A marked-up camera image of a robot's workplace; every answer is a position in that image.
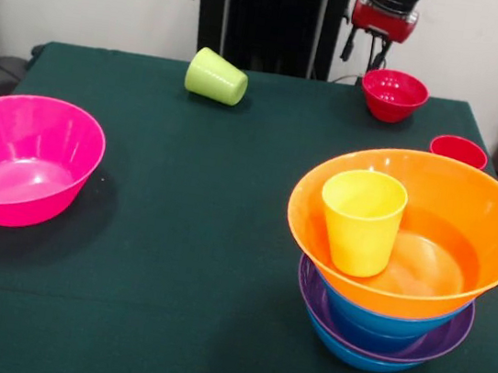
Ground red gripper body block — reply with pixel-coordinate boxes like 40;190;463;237
347;0;422;47

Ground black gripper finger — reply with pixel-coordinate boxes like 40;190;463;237
338;26;359;64
366;35;394;75

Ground green plastic cup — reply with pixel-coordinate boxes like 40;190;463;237
182;43;254;109

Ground large orange plastic bowl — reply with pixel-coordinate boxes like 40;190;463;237
274;133;498;332

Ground yellow plastic cup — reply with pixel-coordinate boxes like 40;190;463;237
310;163;412;283

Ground small teal blue bowl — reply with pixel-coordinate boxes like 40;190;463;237
323;312;426;361

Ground purple plastic bowl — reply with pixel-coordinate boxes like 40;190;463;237
287;253;481;373

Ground small red plastic bowl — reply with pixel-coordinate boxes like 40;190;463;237
356;65;433;129

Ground red plastic cup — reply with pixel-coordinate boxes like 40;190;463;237
427;131;491;173

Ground dark green tablecloth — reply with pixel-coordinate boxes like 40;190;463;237
0;33;498;373

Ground large pink plastic bowl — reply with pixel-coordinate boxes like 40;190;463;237
0;89;113;240

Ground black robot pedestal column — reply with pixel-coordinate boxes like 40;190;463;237
182;0;353;85

